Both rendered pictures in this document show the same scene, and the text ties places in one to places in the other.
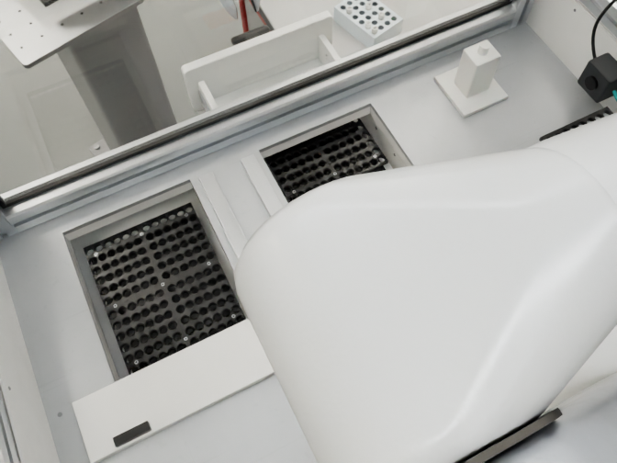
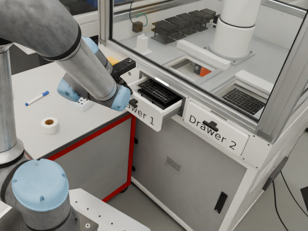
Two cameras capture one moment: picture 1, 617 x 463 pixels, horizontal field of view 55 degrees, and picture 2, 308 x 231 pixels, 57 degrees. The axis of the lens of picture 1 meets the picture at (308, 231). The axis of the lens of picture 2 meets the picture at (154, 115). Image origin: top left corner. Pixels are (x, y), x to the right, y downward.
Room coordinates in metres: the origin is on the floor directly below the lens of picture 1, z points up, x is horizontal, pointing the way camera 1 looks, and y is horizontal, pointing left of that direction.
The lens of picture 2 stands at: (1.16, 1.00, 1.63)
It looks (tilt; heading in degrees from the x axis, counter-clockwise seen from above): 39 degrees down; 243
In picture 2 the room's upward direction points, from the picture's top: 8 degrees clockwise
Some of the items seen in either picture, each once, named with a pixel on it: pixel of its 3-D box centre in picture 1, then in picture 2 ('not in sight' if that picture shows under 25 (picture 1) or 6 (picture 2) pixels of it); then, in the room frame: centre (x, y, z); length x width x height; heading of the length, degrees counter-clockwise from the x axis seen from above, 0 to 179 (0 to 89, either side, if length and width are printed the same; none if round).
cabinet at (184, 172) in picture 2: not in sight; (204, 129); (0.19, -0.14, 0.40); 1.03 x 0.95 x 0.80; 115
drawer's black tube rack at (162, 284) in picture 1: (167, 291); not in sight; (0.33, 0.22, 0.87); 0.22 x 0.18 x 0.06; 25
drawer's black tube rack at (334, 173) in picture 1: (309, 142); (166, 90); (0.60, -0.01, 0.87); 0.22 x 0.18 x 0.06; 25
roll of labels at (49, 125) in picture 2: not in sight; (49, 125); (1.15, 0.01, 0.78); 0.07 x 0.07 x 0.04
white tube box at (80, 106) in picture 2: not in sight; (84, 100); (0.97, -0.14, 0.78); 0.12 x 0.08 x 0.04; 39
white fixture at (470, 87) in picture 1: (476, 68); not in sight; (0.64, -0.27, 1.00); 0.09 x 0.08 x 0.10; 25
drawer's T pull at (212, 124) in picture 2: not in sight; (211, 124); (0.54, 0.31, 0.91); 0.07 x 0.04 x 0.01; 115
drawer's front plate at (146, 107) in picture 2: not in sight; (136, 105); (0.78, 0.08, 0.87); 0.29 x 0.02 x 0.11; 115
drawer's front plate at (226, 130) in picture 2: not in sight; (213, 128); (0.52, 0.30, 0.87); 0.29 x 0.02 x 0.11; 115
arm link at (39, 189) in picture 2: not in sight; (41, 191); (1.20, 0.54, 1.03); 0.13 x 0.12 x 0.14; 133
